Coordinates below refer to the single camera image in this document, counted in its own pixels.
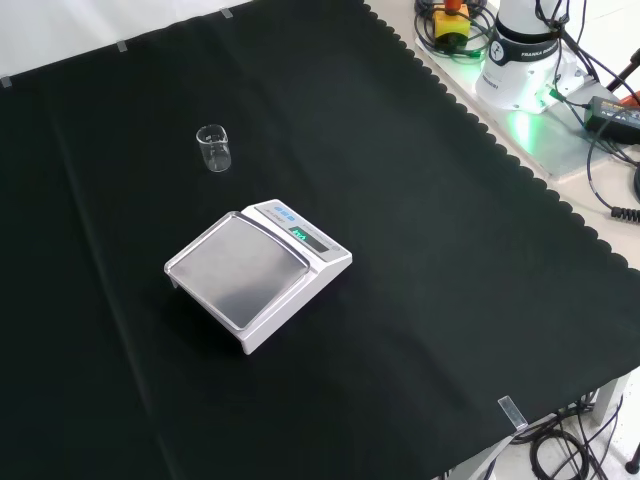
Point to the black power adapter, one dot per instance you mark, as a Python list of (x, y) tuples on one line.
[(612, 117)]

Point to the clear tape strip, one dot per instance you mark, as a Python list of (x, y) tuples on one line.
[(512, 412), (5, 82), (227, 13), (122, 46)]

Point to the black bench cloth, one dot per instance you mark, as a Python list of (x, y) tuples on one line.
[(400, 250)]

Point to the black tripod leg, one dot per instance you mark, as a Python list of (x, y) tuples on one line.
[(625, 75)]

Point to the small clear glass beaker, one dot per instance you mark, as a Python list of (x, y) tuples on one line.
[(215, 150)]

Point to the white electronic balance steel pan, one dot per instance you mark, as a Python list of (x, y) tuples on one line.
[(240, 270)]

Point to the white table leg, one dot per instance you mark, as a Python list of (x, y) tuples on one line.
[(612, 400)]

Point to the pale mounting board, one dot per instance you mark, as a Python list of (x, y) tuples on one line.
[(560, 150)]

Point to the yellow stop button box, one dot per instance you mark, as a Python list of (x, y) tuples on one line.
[(450, 22)]

